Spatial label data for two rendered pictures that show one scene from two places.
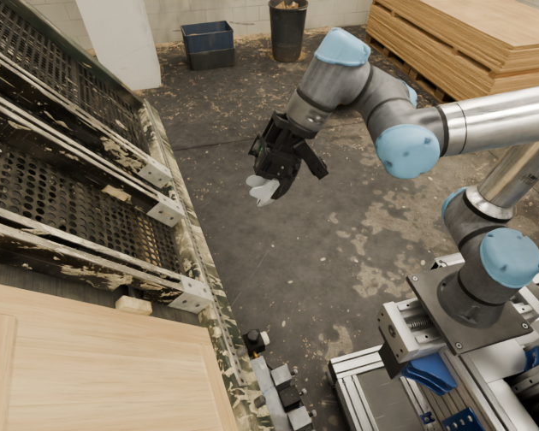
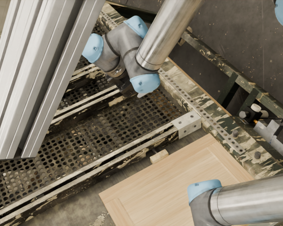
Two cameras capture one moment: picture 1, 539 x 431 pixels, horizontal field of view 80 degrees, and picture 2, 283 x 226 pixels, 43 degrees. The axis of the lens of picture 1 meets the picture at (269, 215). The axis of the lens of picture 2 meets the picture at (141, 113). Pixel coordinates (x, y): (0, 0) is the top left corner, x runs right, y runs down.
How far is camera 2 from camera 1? 0.86 m
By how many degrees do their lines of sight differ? 43
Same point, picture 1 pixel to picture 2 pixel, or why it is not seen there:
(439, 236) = not seen: outside the picture
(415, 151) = (142, 88)
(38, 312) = (122, 190)
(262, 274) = (269, 21)
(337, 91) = (108, 62)
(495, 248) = (280, 15)
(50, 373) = (140, 207)
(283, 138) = (119, 80)
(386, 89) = (120, 48)
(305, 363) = not seen: outside the picture
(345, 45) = (88, 57)
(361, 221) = not seen: outside the picture
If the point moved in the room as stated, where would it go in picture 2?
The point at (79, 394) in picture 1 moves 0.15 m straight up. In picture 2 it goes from (156, 207) to (125, 214)
